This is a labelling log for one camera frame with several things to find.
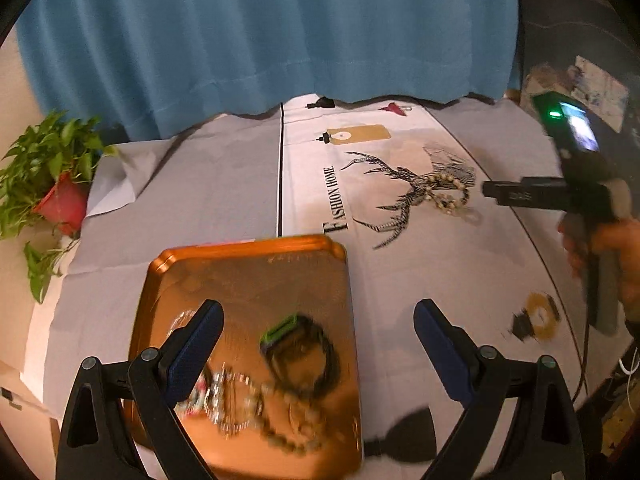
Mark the grey tablecloth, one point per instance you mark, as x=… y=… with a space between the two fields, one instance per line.
x=200 y=185

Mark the white printed card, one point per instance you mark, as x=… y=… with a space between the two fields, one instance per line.
x=602 y=85

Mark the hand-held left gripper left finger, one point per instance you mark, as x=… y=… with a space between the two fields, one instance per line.
x=197 y=350

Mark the black green watch band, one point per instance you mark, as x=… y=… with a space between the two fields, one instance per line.
x=325 y=355

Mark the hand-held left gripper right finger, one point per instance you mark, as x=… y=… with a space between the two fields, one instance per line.
x=442 y=355

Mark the white printed cloth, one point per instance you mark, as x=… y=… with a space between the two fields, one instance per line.
x=390 y=260

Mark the potted green plant red pot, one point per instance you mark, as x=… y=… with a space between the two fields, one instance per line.
x=55 y=180

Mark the orange metal tray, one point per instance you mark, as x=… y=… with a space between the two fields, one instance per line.
x=250 y=280

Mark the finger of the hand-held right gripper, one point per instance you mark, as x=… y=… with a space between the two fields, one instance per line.
x=530 y=191

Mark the person's right hand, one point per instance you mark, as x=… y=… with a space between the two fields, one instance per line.
x=625 y=255

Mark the blue curtain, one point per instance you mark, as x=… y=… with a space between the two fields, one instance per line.
x=260 y=35

